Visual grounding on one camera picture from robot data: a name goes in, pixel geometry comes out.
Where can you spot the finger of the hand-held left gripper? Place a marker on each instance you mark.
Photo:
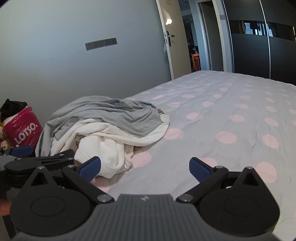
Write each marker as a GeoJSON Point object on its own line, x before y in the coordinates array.
{"type": "Point", "coordinates": [22, 151]}
{"type": "Point", "coordinates": [62, 155]}

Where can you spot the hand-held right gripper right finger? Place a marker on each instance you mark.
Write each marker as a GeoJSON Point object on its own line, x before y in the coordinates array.
{"type": "Point", "coordinates": [199, 170]}

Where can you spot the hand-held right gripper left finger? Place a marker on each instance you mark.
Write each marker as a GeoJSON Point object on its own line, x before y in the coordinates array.
{"type": "Point", "coordinates": [89, 168]}

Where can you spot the grey garment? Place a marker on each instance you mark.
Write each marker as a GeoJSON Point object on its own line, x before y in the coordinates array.
{"type": "Point", "coordinates": [115, 111]}

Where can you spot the person's left hand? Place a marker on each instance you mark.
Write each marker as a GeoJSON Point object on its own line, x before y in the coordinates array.
{"type": "Point", "coordinates": [3, 207]}

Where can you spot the plush toy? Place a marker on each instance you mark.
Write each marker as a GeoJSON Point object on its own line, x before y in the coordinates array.
{"type": "Point", "coordinates": [4, 143]}

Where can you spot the pink plastic package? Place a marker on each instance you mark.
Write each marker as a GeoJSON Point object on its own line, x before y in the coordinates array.
{"type": "Point", "coordinates": [23, 129]}

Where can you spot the white garment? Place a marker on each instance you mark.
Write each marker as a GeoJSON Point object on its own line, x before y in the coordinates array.
{"type": "Point", "coordinates": [104, 143]}

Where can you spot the black cloth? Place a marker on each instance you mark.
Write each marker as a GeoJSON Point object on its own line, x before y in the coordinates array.
{"type": "Point", "coordinates": [12, 107]}

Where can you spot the polka dot bed sheet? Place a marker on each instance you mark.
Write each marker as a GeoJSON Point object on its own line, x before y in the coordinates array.
{"type": "Point", "coordinates": [208, 104]}

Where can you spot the orange stool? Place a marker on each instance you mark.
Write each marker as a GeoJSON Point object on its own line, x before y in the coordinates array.
{"type": "Point", "coordinates": [195, 62]}

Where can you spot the grey sliding door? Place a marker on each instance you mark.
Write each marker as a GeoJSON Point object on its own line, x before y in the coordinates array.
{"type": "Point", "coordinates": [216, 46]}

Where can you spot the dark wardrobe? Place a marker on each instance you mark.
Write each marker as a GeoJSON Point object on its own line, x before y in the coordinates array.
{"type": "Point", "coordinates": [249, 53]}

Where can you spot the beige door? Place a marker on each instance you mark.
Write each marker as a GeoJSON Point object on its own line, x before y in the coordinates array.
{"type": "Point", "coordinates": [178, 34]}

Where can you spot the grey wall switch panel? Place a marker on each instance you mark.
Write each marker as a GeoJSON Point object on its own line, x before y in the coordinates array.
{"type": "Point", "coordinates": [100, 44]}

